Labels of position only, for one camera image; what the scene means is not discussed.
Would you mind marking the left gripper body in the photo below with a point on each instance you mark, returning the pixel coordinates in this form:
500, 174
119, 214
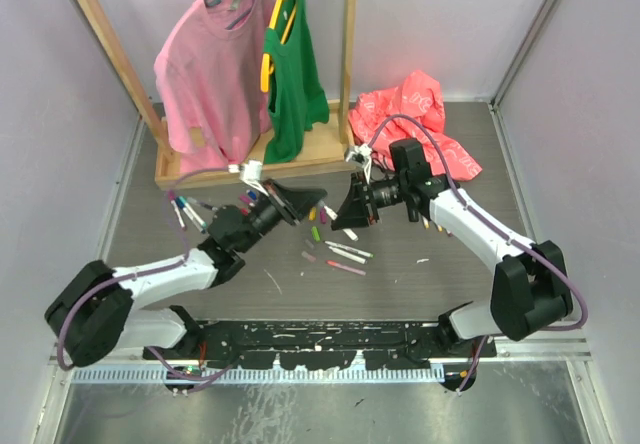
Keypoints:
275, 208

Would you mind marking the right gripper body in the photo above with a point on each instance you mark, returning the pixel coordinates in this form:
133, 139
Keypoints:
383, 192

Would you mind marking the green marker cap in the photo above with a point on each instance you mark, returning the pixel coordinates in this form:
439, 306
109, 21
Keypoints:
315, 234

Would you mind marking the green capped marker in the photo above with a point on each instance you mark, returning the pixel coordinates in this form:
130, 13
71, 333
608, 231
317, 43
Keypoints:
350, 249

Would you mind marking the grey capped white marker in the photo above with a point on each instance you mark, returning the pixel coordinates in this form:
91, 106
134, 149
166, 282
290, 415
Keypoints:
348, 255

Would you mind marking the clear pink pen cap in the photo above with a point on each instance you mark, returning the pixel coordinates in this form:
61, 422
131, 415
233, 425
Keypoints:
309, 257

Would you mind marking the pink pen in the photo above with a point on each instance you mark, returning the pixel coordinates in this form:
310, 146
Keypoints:
345, 268

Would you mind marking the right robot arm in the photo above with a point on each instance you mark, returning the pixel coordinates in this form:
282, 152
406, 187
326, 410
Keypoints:
529, 284

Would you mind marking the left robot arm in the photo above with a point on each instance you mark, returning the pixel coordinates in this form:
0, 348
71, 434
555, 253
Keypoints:
104, 309

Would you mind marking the dark purple pen at left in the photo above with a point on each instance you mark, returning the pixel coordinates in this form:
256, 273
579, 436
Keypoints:
201, 204

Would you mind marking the wooden clothes rack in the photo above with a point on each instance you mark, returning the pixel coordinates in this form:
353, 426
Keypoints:
323, 147

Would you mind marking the green tank top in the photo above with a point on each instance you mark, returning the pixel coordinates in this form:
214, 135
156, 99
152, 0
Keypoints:
297, 99

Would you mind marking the coral printed cloth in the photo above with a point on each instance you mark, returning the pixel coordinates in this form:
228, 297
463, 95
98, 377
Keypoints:
417, 106

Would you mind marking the pink t-shirt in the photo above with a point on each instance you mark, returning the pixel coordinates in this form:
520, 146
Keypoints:
208, 78

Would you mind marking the yellow hanger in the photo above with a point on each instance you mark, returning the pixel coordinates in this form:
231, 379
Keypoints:
267, 66

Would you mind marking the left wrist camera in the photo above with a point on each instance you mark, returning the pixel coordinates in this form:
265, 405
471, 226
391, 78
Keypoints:
250, 174

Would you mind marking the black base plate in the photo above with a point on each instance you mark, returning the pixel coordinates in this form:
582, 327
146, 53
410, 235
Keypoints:
325, 345

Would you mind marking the slotted cable duct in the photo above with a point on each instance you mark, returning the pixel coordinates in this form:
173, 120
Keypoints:
129, 374

